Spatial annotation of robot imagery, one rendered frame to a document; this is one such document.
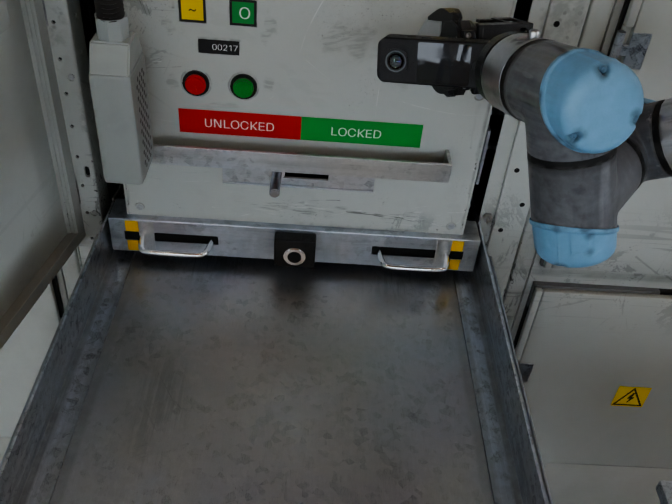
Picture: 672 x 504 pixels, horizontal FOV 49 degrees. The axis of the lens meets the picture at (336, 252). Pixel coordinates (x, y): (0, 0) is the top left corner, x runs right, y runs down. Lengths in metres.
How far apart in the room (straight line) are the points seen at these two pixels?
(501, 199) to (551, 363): 0.37
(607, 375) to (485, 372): 0.46
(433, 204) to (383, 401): 0.29
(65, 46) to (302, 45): 0.31
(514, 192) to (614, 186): 0.46
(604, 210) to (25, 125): 0.74
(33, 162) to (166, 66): 0.25
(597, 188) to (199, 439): 0.53
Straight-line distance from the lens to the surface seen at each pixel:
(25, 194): 1.09
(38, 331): 1.36
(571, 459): 1.61
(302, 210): 1.05
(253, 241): 1.08
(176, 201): 1.07
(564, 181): 0.65
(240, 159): 0.97
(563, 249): 0.68
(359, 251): 1.08
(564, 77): 0.61
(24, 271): 1.12
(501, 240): 1.18
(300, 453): 0.89
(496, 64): 0.70
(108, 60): 0.86
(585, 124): 0.61
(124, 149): 0.90
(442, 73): 0.76
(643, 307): 1.32
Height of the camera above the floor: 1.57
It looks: 39 degrees down
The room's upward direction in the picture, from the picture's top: 5 degrees clockwise
